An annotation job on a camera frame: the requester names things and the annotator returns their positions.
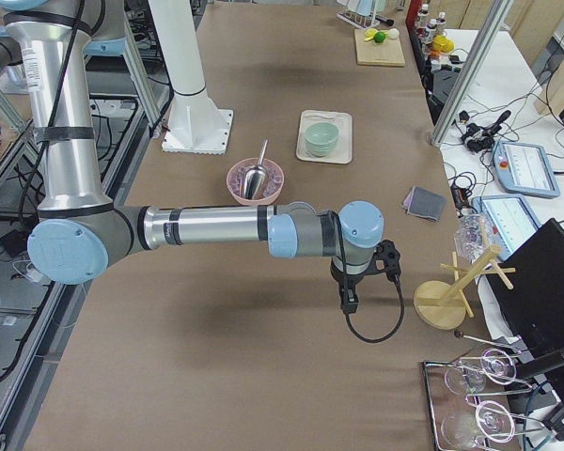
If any wooden cutting board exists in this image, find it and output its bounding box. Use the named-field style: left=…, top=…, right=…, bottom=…
left=354, top=29, right=405, bottom=67

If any metal scoop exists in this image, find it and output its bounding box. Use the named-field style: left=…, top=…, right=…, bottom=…
left=241, top=139, right=268, bottom=199

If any teach pendant tablet near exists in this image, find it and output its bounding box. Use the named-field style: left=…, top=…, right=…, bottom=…
left=472, top=194, right=541, bottom=260

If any black monitor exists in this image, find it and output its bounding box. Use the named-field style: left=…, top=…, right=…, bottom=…
left=487, top=218, right=564, bottom=357

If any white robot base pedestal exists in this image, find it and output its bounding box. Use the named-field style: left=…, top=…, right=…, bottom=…
left=149, top=0, right=233, bottom=155

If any white garlic bun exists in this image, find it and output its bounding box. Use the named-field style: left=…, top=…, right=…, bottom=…
left=387, top=28, right=400, bottom=39

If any wine glass upper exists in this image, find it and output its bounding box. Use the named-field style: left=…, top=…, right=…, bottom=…
left=444, top=348, right=516, bottom=395

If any green bowl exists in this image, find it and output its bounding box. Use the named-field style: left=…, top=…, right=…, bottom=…
left=305, top=122, right=339, bottom=144
left=306, top=149, right=333, bottom=159
left=305, top=141, right=337, bottom=151

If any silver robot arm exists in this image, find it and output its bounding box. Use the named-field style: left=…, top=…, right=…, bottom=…
left=2, top=1, right=400, bottom=315

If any cream rabbit tray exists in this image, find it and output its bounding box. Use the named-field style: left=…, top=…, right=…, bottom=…
left=296, top=110, right=353, bottom=164

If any pink bowl with ice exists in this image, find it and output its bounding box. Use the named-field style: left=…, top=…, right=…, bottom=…
left=226, top=158, right=285, bottom=206

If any green lime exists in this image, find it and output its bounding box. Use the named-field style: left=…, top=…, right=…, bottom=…
left=373, top=31, right=387, bottom=43

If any aluminium frame post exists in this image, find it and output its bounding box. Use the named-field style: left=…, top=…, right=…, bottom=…
left=431, top=0, right=513, bottom=148

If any wine glass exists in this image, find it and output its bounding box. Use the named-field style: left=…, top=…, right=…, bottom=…
left=441, top=400, right=515, bottom=450
left=444, top=348, right=516, bottom=395

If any black glass rack tray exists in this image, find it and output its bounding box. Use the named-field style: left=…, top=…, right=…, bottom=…
left=421, top=361, right=551, bottom=450

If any teach pendant tablet far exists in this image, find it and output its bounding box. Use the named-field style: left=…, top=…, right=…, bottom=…
left=493, top=141, right=560, bottom=198

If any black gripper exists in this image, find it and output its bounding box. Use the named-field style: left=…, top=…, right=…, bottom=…
left=330, top=240, right=400, bottom=314

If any green bowl on tray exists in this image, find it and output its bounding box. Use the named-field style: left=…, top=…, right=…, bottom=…
left=306, top=149, right=333, bottom=159

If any wine glass lower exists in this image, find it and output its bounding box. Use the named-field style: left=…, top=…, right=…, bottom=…
left=441, top=400, right=515, bottom=450

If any grey folded cloth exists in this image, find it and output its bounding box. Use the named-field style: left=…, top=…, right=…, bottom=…
left=402, top=186, right=447, bottom=222

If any wooden mug tree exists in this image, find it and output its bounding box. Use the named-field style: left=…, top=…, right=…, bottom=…
left=414, top=244, right=516, bottom=330

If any teach pendant tablet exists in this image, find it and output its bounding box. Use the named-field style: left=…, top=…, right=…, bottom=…
left=472, top=194, right=541, bottom=260
left=493, top=141, right=560, bottom=198

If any arm gripper cable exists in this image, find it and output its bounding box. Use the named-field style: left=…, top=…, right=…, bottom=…
left=332, top=210, right=405, bottom=344

